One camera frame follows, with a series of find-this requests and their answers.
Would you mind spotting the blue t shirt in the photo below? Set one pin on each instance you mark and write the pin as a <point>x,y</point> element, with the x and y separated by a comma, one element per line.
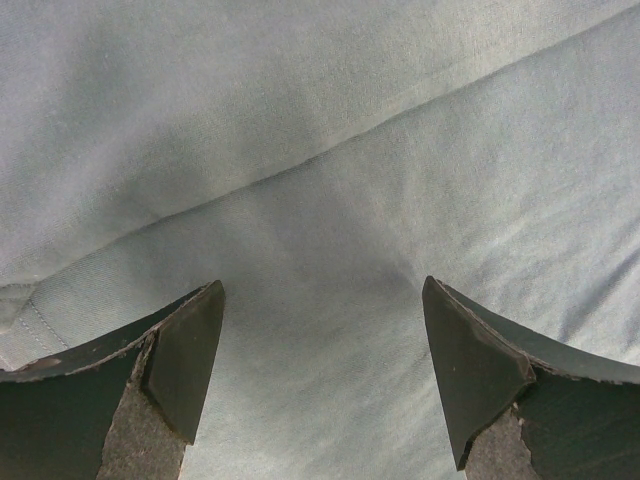
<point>320,159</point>

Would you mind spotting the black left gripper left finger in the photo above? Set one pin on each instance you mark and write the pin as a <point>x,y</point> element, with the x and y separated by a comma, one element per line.
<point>123,406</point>

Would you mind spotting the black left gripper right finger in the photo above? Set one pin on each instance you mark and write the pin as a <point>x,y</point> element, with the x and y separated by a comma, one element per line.
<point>520,405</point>

